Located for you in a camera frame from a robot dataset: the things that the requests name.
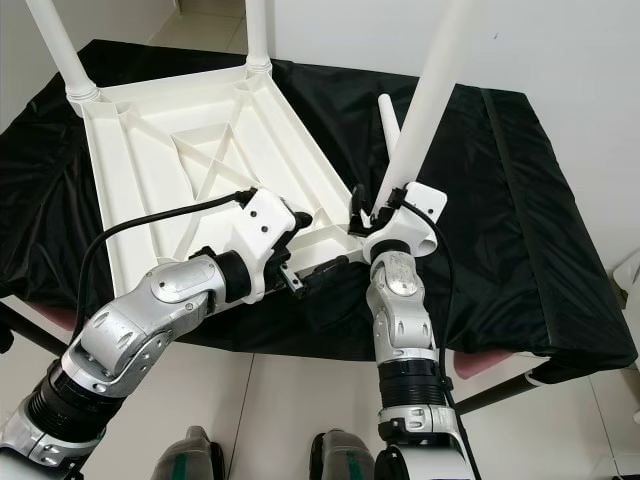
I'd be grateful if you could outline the grey left robot foot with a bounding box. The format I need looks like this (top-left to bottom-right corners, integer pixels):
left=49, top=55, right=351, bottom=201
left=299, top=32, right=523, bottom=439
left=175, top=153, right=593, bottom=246
left=155, top=425, right=226, bottom=480

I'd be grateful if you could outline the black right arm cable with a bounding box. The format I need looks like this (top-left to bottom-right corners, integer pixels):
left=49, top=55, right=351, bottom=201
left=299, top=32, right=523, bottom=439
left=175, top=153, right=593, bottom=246
left=395, top=198, right=461, bottom=426

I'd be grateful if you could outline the white plastic floor object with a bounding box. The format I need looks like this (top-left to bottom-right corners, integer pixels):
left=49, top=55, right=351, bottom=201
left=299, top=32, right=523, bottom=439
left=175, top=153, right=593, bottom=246
left=610, top=250, right=640, bottom=301

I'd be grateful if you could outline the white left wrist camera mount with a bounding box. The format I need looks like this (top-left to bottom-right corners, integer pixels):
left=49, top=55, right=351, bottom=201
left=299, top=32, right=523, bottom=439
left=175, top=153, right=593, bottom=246
left=228, top=188, right=311, bottom=301

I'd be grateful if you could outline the black table cloth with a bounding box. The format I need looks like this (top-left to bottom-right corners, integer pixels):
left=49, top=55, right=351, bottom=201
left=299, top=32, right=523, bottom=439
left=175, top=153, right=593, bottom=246
left=0, top=38, right=640, bottom=381

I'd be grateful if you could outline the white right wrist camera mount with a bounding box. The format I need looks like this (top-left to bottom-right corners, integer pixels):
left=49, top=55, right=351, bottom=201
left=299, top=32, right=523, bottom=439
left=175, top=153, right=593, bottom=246
left=363, top=183, right=448, bottom=263

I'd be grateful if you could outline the black metal table leg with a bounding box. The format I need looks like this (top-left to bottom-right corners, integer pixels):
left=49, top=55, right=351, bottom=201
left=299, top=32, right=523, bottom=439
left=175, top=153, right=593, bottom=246
left=0, top=295, right=83, bottom=356

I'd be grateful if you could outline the grey metal table leg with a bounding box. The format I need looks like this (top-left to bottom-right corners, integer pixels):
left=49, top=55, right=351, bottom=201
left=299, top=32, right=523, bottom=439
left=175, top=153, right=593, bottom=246
left=455, top=365, right=561, bottom=413

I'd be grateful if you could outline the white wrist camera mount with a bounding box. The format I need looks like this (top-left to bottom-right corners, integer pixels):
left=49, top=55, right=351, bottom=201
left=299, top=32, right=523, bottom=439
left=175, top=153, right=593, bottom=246
left=228, top=188, right=311, bottom=301
left=363, top=183, right=448, bottom=263

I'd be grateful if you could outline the white plastic table leg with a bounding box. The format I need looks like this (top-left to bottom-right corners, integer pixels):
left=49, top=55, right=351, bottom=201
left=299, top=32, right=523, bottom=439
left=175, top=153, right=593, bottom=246
left=245, top=0, right=273, bottom=73
left=25, top=0, right=101, bottom=101
left=378, top=93, right=406, bottom=166
left=370, top=0, right=476, bottom=216

